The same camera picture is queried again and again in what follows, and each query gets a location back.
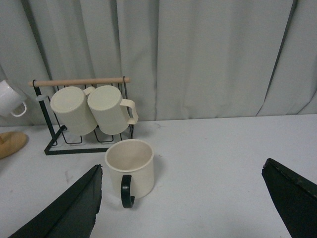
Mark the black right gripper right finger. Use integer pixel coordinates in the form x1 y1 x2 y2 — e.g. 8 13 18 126
262 158 317 238

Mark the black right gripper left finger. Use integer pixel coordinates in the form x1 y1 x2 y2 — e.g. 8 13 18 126
11 165 103 238

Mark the cream mug with black handle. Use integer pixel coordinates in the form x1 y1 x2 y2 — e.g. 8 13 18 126
105 139 155 209

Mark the wooden mug tree stand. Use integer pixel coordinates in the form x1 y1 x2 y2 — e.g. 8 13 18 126
0 131 27 159

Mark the cream ribbed mug right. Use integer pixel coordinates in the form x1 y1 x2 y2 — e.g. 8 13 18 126
87 85 139 135

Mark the cream ribbed mug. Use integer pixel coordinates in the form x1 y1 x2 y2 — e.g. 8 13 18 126
87 85 139 135
50 86 98 136

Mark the cream ribbed mug left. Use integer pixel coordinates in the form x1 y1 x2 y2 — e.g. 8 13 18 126
50 86 98 136

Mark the white hanging mug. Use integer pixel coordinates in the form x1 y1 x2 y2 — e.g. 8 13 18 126
0 80 27 117

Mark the grey curtain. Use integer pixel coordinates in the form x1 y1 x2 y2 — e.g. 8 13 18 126
0 0 317 126

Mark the black wire mug rack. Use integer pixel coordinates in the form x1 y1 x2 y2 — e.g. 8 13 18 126
28 76 134 155

